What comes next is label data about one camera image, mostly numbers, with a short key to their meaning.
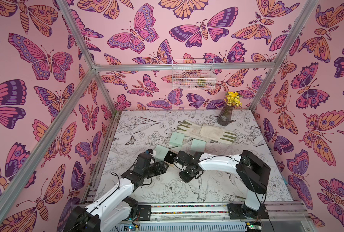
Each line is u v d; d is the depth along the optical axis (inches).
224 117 41.6
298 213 28.9
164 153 36.3
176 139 39.3
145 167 26.1
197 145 37.6
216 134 41.1
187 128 42.8
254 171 19.1
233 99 36.5
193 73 37.2
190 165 25.6
